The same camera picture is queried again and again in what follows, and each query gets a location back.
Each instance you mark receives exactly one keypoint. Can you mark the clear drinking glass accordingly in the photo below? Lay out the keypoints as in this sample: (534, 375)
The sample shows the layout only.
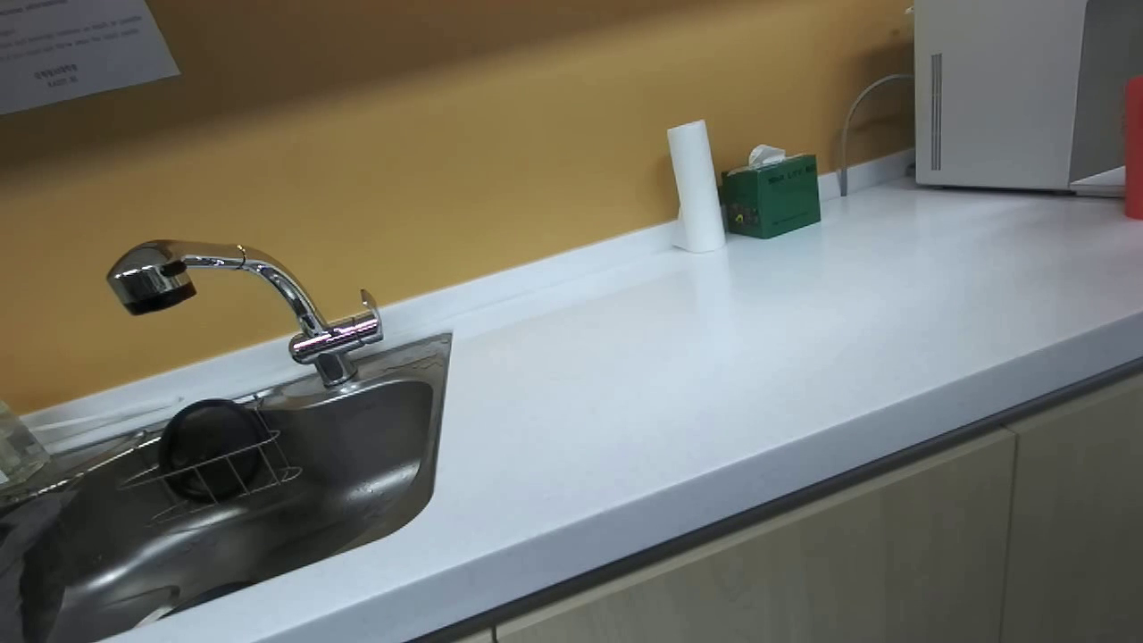
(16, 448)

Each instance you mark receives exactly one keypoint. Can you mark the red plastic cup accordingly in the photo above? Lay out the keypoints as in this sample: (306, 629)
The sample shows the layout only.
(1132, 147)

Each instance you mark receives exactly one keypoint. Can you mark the white water dispenser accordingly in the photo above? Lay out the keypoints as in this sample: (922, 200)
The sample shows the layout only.
(1001, 94)

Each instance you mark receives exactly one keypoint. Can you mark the white paper wall notice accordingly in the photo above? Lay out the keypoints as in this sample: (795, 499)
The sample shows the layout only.
(64, 42)

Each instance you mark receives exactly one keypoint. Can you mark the chrome kitchen faucet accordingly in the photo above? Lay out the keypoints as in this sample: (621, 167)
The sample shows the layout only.
(298, 305)

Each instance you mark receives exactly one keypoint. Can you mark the stainless steel sink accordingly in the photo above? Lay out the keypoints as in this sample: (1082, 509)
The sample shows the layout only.
(345, 478)

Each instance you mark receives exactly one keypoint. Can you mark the green tissue box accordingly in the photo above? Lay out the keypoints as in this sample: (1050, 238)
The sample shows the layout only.
(772, 199)

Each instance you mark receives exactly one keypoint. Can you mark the white tissue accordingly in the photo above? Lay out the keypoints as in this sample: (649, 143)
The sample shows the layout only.
(765, 154)

